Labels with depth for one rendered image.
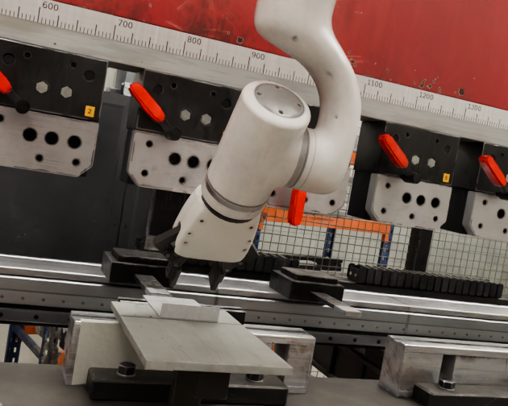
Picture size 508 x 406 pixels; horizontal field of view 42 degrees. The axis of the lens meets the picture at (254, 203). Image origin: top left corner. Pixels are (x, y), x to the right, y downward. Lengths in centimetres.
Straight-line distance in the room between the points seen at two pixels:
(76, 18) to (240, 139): 32
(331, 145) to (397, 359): 55
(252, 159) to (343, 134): 11
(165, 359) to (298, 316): 66
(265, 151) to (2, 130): 37
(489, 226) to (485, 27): 34
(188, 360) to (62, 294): 52
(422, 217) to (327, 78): 44
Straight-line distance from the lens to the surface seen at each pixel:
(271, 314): 136
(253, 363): 80
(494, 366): 134
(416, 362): 122
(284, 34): 75
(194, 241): 85
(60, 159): 93
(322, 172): 77
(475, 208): 121
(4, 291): 124
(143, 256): 122
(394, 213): 111
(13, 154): 93
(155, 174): 95
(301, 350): 110
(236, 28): 100
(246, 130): 73
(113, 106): 149
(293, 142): 74
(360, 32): 108
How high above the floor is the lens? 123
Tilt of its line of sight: 3 degrees down
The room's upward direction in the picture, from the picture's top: 10 degrees clockwise
